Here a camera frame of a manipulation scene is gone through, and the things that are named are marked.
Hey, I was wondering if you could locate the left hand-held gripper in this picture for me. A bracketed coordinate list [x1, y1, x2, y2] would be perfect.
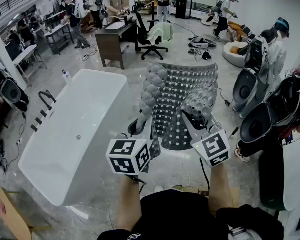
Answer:
[105, 117, 154, 177]

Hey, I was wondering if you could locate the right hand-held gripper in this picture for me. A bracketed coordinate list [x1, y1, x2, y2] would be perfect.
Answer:
[181, 110, 231, 169]

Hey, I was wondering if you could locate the grey perforated bath mat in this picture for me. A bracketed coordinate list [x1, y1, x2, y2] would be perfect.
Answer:
[139, 61, 220, 159]

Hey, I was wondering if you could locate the person's left forearm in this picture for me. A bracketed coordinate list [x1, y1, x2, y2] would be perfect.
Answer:
[115, 175, 143, 232]

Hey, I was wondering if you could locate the person's right forearm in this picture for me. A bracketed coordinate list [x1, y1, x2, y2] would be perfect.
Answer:
[208, 164, 235, 216]

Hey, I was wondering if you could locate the white bathtub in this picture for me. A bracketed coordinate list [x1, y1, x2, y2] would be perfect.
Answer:
[17, 68, 135, 207]

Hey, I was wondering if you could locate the white beanbag chair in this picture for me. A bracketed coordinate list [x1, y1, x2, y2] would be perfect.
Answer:
[222, 41, 248, 69]

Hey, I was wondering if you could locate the brown wooden desk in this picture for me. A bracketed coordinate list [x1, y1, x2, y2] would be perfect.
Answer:
[94, 15, 138, 71]

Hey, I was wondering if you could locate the white soap pump bottle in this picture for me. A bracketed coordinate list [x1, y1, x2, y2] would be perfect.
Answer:
[61, 69, 73, 85]

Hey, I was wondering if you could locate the white and black wearable rig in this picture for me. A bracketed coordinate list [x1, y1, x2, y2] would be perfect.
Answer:
[188, 35, 217, 49]

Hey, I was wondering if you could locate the black hand shower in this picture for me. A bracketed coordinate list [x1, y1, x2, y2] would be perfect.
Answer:
[46, 89, 58, 104]

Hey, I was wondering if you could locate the black office chair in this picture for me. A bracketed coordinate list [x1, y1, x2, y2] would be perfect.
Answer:
[135, 10, 170, 61]

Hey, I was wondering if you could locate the light green towel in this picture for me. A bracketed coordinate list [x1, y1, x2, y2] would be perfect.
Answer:
[147, 21, 175, 45]

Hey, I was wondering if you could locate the black bathtub faucet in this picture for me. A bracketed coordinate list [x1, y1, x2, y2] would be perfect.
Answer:
[38, 91, 53, 112]

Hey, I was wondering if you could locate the white curved board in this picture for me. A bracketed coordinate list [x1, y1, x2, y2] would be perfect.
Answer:
[282, 131, 300, 212]

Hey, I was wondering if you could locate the white sink basin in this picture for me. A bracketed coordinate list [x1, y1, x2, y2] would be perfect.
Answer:
[105, 20, 126, 31]

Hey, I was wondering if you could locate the orange lounge chair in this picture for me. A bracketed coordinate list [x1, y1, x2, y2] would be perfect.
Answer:
[226, 20, 257, 44]

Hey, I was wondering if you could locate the black coat stand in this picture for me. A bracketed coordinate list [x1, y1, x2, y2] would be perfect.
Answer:
[147, 0, 161, 22]

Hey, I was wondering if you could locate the black glass-door cabinet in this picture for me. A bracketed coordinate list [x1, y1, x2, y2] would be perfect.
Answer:
[175, 0, 194, 20]

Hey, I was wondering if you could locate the white top table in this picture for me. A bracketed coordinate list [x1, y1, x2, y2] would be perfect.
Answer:
[13, 44, 48, 85]

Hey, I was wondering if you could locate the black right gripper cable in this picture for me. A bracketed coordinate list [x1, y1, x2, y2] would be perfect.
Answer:
[199, 157, 211, 196]

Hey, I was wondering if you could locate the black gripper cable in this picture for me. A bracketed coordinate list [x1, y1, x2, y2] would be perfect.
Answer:
[199, 157, 211, 196]
[124, 174, 148, 194]

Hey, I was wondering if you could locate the black power adapter cable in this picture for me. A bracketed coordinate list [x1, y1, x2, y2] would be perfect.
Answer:
[215, 87, 233, 107]

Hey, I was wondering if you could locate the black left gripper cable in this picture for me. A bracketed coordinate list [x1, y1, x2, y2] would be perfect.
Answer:
[124, 174, 148, 194]

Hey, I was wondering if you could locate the black frame table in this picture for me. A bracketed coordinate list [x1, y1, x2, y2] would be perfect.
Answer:
[43, 22, 75, 56]

